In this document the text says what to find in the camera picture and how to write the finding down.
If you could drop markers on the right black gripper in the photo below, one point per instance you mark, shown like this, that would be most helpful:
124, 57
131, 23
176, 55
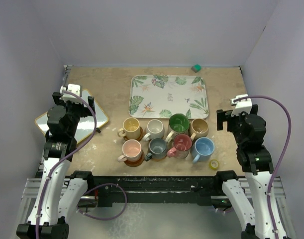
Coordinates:
225, 115

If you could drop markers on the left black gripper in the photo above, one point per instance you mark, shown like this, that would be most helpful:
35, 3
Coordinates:
85, 111

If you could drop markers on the tan wooden cup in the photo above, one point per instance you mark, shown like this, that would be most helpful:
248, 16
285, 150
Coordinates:
198, 128

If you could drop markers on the light blue cup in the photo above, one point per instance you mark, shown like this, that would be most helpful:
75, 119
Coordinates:
202, 150

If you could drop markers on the green floral mug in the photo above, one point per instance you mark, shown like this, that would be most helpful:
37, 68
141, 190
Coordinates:
177, 124

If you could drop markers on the red pink mug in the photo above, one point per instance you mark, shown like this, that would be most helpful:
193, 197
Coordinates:
181, 146

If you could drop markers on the yellow mug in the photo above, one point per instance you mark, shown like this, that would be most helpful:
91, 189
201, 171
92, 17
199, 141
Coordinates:
130, 129

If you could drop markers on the white beige mug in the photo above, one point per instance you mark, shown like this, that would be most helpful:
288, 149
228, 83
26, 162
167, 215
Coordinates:
155, 129

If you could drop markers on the grey cup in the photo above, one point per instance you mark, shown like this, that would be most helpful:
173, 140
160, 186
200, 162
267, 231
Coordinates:
157, 149

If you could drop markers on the floral serving tray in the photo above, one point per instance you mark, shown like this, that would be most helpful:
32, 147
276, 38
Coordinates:
161, 96

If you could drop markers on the brown ringed wooden saucer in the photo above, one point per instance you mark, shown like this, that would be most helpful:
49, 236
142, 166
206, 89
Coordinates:
139, 138

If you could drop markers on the large brown ringed saucer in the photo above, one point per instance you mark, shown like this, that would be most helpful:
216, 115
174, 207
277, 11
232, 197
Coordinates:
136, 163

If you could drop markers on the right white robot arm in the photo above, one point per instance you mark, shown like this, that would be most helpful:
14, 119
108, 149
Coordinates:
259, 216

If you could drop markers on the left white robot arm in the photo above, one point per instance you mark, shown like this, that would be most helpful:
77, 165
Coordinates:
49, 216

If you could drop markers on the yellow tape roll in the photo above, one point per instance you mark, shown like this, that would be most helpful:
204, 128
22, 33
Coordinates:
214, 164

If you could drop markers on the green eraser block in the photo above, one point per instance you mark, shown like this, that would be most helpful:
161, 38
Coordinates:
196, 68

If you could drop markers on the small whiteboard wooden frame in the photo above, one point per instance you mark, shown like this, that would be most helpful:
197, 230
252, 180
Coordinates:
92, 117

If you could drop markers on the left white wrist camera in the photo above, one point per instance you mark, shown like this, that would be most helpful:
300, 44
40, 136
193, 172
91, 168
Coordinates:
72, 93

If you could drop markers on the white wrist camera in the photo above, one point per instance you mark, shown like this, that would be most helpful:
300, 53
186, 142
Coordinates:
241, 106
72, 93

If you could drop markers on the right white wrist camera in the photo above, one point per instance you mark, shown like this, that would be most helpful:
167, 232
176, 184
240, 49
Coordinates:
241, 106

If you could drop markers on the black aluminium base frame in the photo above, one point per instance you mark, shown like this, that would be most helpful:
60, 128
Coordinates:
200, 190

